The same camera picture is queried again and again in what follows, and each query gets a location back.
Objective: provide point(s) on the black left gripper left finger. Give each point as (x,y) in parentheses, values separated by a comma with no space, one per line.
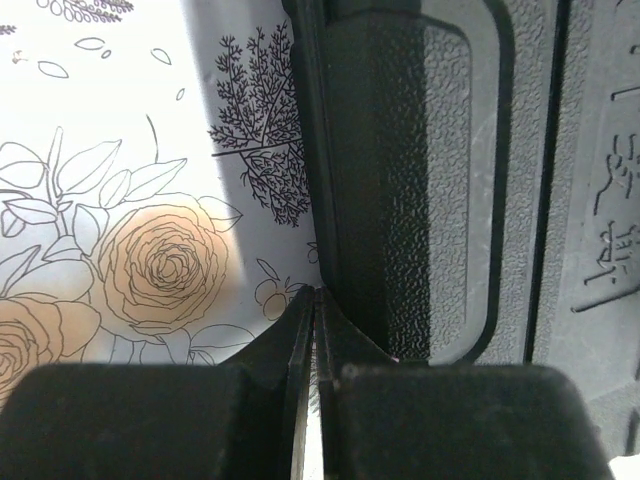
(242,419)

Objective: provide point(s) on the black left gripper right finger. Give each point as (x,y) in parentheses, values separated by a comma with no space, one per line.
(381,419)

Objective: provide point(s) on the black plastic tool case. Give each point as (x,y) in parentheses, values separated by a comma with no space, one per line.
(474,175)

